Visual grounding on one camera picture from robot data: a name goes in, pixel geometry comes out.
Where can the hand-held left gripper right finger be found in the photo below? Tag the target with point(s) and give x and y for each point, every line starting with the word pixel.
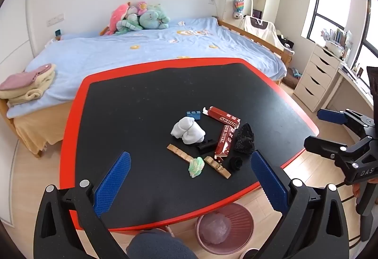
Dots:
pixel 267 182

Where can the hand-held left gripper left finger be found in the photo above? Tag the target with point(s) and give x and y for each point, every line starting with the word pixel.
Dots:
pixel 113 182

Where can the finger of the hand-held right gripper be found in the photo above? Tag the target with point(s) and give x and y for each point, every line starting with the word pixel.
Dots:
pixel 332 116
pixel 320 146

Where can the small black fabric flower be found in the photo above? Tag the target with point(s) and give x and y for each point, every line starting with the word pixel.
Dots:
pixel 236 164

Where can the pink plastic waste bin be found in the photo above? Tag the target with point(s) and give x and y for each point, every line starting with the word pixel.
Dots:
pixel 243 217

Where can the wooden clothespin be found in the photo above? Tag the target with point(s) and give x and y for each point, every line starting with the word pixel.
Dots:
pixel 220 170

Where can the black lace cloth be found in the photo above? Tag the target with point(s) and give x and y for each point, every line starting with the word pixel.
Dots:
pixel 244 138

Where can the red candy wrapper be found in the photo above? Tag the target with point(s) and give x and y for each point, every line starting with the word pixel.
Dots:
pixel 221 116
pixel 225 141

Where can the long wooden strip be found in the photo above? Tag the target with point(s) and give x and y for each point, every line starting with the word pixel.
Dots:
pixel 178 152

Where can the white tissue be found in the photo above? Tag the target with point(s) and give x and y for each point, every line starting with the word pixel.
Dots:
pixel 189 130

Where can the person's right hand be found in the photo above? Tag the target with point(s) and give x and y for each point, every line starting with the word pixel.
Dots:
pixel 357 192

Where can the white desk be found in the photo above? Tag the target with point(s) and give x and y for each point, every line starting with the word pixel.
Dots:
pixel 354 85

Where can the white drawer cabinet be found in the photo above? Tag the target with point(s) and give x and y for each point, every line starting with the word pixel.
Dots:
pixel 316 79

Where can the brown floor mat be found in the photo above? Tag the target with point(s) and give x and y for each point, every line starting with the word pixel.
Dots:
pixel 291 82

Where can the red table with black top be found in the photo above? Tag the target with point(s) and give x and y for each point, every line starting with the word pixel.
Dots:
pixel 71 129

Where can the clear plastic bin liner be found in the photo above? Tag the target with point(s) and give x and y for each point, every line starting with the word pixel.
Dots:
pixel 215 228

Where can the person's right shoe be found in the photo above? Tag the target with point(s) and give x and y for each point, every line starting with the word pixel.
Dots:
pixel 250 254

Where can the row of books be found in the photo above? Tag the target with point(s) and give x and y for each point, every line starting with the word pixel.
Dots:
pixel 341 37

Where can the person's left leg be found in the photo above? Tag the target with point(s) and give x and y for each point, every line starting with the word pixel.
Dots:
pixel 159 247

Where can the black bag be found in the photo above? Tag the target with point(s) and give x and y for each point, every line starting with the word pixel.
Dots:
pixel 286 43

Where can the wooden bed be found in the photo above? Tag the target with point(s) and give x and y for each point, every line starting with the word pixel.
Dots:
pixel 257 37

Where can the white and black garment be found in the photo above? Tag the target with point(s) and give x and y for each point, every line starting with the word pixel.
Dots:
pixel 260 27

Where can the folded towels pink yellow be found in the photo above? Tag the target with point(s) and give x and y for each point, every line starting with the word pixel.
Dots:
pixel 32 93

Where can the light blue printed bedsheet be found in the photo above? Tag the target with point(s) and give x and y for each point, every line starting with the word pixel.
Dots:
pixel 118 49

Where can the pink folded towel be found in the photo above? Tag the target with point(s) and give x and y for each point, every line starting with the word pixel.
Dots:
pixel 23 79

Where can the small white plush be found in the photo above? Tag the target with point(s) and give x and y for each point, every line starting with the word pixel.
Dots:
pixel 237 15

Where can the rainbow hanging toy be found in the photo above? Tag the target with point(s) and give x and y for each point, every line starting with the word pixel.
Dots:
pixel 239 6

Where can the green striped plush doll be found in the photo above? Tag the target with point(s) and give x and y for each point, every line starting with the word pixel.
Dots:
pixel 130 23

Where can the pink plush toy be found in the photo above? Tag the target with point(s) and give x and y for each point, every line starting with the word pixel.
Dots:
pixel 116 17

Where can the teal plush toy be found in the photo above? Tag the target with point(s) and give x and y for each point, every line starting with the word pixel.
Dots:
pixel 153 18

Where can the flower plush toy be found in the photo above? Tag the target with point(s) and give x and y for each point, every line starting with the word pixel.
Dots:
pixel 142 7

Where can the white wall switch panel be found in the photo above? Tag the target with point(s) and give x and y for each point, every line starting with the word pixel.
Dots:
pixel 55 19

